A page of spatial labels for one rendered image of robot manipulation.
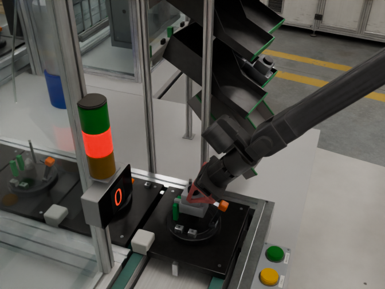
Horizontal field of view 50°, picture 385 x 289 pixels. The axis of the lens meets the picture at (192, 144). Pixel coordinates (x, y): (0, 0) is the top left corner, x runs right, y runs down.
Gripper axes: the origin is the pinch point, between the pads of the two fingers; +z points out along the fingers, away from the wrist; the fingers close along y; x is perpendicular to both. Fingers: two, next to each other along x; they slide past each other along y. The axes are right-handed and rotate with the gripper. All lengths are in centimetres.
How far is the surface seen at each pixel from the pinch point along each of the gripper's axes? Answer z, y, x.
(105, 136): -15.2, 19.6, -24.5
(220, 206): -3.7, 0.9, 6.2
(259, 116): -1.0, -47.2, 7.8
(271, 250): -4.6, 1.5, 22.8
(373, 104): 41, -269, 121
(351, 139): 51, -208, 108
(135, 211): 18.6, 0.7, -5.6
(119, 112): 51, -59, -28
